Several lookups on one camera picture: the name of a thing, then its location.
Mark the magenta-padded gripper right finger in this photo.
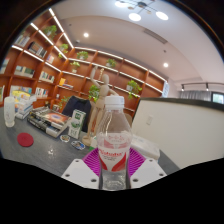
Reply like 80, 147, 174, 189
129, 147, 168, 190

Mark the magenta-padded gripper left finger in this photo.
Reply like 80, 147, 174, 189
61, 148, 101, 190

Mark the clear plastic water bottle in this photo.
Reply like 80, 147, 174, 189
96, 95, 134, 191

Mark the stack of white books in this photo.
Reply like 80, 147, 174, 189
129, 133, 162, 162

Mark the tall green white carton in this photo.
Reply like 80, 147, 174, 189
67, 108, 87, 140

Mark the white partition with dark top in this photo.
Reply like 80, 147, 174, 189
131, 97, 224, 170

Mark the stack of dark books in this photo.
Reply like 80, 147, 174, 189
26, 106, 72, 138

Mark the flat round red coaster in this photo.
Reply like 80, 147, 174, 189
16, 132, 35, 148

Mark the chair with dark jacket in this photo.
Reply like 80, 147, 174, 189
61, 95, 93, 125

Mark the wooden artist mannequin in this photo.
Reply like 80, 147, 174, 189
81, 65, 112, 148

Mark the stack of colourful books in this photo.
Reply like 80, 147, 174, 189
13, 90, 38, 120

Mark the white printed mug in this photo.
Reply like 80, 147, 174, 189
3, 96, 17, 129

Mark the window with grey curtain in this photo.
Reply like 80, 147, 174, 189
179, 89, 224, 105

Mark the wooden shelf unit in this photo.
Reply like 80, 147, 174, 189
0, 8, 168, 119

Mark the ceiling lamp with round lights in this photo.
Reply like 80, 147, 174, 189
114, 0, 170, 22

